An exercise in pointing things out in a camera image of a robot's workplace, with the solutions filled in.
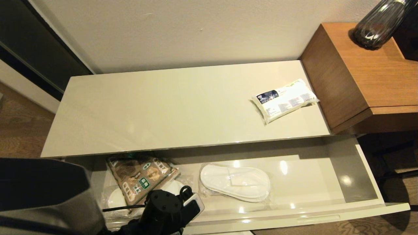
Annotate cream white drawer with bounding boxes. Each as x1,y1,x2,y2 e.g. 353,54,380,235
16,135,410,235

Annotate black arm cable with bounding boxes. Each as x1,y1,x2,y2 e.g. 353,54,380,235
102,185,194,212

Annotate wooden side cabinet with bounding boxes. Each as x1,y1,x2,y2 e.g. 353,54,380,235
299,22,418,134

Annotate white slippers in crinkled wrap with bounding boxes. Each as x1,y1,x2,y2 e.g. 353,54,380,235
101,178,196,227

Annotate dark glass vase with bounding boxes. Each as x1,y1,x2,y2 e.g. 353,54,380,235
352,0,409,50

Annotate dark sliding door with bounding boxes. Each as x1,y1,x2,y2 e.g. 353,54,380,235
0,0,93,102

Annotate black box on desk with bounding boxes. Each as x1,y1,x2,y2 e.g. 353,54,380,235
392,0,418,62

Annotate green label snack bag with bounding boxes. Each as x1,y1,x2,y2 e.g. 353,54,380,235
106,156,181,207

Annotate white tissue pack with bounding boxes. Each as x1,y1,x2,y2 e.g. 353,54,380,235
250,79,319,125

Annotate white slippers with paper tag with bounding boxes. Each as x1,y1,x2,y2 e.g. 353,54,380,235
198,162,272,206

